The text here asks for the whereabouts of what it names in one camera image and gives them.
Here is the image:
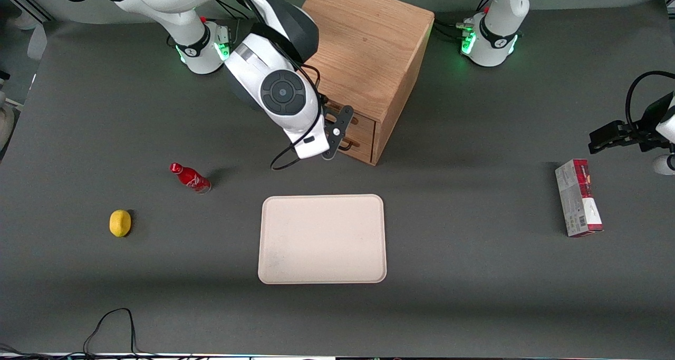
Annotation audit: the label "black right arm base cables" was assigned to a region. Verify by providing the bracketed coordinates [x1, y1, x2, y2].
[167, 0, 249, 50]

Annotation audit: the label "thin black cable loop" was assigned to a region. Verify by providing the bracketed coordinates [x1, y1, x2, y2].
[0, 307, 159, 358]

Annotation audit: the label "black right arm wrist cable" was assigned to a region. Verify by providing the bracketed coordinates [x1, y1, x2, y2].
[230, 0, 323, 171]

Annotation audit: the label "red soda bottle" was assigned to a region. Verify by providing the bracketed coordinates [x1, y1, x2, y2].
[169, 162, 212, 194]

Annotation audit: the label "black left arm wrist cable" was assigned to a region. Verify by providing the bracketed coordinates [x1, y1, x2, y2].
[625, 71, 675, 135]

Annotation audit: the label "black arm base cables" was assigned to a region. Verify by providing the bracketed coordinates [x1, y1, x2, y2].
[167, 0, 249, 50]
[432, 0, 494, 42]

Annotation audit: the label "grey and red carton box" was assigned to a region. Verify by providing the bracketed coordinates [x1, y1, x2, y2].
[555, 159, 604, 238]

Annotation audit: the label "black arm wrist cable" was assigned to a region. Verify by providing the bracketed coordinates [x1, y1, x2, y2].
[625, 71, 675, 135]
[230, 0, 323, 171]

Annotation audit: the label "wooden drawer with long handle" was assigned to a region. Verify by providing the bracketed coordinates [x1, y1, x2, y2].
[322, 100, 377, 145]

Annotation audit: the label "beige plastic tray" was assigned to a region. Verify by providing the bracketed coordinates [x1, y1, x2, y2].
[258, 194, 387, 285]

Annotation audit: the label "yellow lemon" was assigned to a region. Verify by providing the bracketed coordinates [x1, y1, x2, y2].
[109, 209, 132, 238]

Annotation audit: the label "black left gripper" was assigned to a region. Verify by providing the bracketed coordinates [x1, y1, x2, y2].
[589, 92, 674, 155]

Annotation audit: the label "oak wooden drawer cabinet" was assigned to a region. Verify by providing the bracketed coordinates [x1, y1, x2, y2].
[302, 0, 435, 166]

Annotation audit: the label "wooden drawer with short handle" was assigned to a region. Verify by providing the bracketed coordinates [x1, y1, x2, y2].
[340, 133, 376, 165]

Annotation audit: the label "black left arm base cables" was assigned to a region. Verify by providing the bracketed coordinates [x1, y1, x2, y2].
[432, 0, 494, 42]

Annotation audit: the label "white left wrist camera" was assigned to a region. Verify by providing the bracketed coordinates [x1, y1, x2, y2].
[652, 154, 675, 176]

